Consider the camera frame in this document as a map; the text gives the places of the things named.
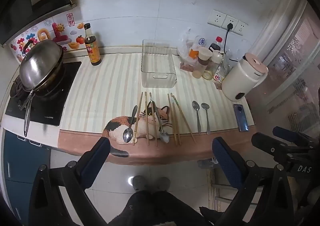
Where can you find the steel wok lid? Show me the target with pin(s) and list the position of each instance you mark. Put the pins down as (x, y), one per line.
(40, 65)

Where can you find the black induction cooktop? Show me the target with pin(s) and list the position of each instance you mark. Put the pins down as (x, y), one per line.
(55, 113)

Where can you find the black range hood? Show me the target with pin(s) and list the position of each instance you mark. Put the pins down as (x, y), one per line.
(25, 3)

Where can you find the clear glass jar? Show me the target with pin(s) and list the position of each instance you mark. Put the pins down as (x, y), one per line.
(212, 68)

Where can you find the striped table cover cat print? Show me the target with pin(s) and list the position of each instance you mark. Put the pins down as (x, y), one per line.
(105, 91)

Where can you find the dark bottle red cap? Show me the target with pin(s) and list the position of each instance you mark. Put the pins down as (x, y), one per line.
(216, 44)

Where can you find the white wall socket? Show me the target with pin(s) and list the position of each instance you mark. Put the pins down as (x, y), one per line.
(217, 18)
(231, 19)
(241, 27)

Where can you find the colourful wall stickers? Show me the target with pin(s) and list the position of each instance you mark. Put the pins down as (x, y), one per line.
(57, 32)

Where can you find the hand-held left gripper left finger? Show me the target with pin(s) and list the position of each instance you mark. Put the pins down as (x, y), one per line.
(100, 152)

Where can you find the grey shoe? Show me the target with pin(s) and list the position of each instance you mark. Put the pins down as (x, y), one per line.
(139, 183)
(162, 184)

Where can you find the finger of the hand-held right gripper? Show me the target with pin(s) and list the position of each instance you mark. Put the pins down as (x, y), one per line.
(290, 134)
(267, 144)

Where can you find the clear plastic storage box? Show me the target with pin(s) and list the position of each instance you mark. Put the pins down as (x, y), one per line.
(157, 81)

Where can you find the plastic jar with powder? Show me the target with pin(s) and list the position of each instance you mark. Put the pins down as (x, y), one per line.
(201, 65)

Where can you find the blue smartphone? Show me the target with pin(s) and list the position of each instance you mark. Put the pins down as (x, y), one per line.
(241, 118)

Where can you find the steel wok with lid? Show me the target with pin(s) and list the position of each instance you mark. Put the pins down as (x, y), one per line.
(50, 87)

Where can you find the metal rack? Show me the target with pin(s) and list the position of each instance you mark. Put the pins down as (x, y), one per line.
(213, 192)

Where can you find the white electric kettle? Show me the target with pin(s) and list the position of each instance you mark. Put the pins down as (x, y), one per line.
(240, 78)

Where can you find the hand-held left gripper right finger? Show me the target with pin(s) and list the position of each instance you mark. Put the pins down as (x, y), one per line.
(226, 163)

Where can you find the small printed carton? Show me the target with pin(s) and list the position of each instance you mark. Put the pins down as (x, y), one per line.
(218, 78)

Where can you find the blue kitchen cabinet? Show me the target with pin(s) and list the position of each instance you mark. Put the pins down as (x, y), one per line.
(22, 166)

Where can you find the steel spoon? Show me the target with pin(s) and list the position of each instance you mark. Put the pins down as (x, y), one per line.
(195, 106)
(164, 138)
(128, 136)
(205, 106)

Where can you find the red flat packet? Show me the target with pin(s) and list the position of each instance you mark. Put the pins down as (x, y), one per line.
(186, 66)

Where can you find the white bottle orange label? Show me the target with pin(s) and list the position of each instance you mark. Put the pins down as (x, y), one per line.
(193, 53)

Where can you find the clear plastic bag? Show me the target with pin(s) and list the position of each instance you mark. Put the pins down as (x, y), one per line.
(184, 45)

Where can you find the frosted glass sliding door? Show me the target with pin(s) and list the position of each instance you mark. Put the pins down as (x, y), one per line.
(295, 65)

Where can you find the dark sauce bottle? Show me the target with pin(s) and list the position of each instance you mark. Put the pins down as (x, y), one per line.
(93, 53)

